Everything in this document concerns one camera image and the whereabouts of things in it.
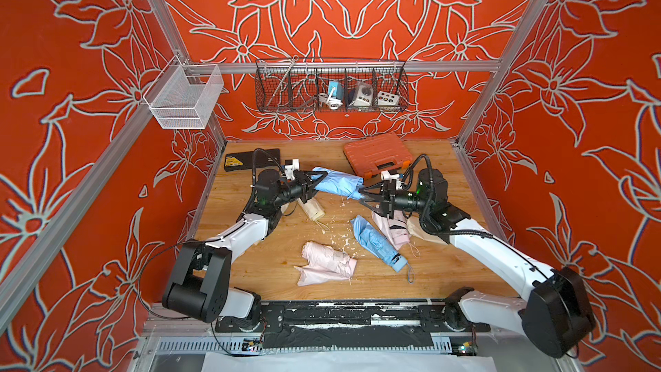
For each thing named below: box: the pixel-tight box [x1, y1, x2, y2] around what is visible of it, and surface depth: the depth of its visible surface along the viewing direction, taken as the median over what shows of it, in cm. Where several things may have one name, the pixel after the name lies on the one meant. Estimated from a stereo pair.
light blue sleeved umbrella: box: [310, 167, 365, 200], surface depth 74 cm
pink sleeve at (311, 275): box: [293, 266, 353, 287], surface depth 80 cm
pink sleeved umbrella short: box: [384, 214, 412, 251], surface depth 89 cm
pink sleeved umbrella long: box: [301, 241, 358, 279], surface depth 83 cm
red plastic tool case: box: [342, 132, 414, 180], surface depth 112 cm
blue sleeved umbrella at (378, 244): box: [350, 214, 408, 273], surface depth 85 cm
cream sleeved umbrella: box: [296, 197, 331, 235], surface depth 94 cm
